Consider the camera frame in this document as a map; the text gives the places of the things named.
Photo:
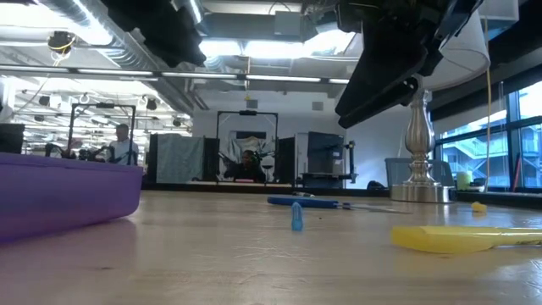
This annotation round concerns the grey translucent bin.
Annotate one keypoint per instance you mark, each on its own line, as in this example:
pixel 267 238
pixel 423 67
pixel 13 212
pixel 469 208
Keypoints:
pixel 396 169

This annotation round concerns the silver ventilation duct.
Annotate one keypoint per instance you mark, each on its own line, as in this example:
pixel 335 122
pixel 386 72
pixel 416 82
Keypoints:
pixel 123 42

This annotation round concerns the grey ceiling box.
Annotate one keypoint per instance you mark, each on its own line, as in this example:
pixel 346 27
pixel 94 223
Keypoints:
pixel 289 23

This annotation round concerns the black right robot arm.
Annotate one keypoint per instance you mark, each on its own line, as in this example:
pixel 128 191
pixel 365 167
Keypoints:
pixel 461 12

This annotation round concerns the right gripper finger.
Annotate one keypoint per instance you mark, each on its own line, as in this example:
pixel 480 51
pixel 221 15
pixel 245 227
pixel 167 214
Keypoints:
pixel 381 106
pixel 381 72

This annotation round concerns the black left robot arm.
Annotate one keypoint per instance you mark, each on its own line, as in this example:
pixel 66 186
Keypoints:
pixel 161 29

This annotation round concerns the long ceiling light bar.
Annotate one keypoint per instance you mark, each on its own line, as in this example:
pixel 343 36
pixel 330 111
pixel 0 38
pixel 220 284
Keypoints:
pixel 199 75

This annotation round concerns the silver lamp with white shade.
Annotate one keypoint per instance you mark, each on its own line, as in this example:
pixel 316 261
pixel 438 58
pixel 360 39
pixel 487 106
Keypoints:
pixel 419 140

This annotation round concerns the black aluminium table frame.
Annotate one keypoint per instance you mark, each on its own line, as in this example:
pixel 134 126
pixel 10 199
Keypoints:
pixel 360 192

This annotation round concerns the black monitor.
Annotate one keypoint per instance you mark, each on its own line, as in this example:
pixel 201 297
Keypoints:
pixel 12 139

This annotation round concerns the grey partition panel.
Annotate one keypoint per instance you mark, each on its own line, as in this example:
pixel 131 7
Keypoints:
pixel 178 159

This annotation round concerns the person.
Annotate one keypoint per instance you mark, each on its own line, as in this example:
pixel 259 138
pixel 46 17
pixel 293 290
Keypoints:
pixel 245 169
pixel 123 148

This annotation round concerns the purple plastic supply box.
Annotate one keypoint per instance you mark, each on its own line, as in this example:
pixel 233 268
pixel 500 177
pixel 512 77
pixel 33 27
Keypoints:
pixel 63 195

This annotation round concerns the blue pen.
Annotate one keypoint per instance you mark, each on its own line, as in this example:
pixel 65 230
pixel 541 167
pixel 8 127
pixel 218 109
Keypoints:
pixel 297 218

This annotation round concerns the black and white pen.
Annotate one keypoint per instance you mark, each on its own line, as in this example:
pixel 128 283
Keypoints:
pixel 302 194

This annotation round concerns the black yellow ceiling reel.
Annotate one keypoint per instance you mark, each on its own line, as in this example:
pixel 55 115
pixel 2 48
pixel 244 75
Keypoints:
pixel 61 41

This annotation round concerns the pale green cup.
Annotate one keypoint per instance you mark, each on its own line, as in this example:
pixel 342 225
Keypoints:
pixel 464 181

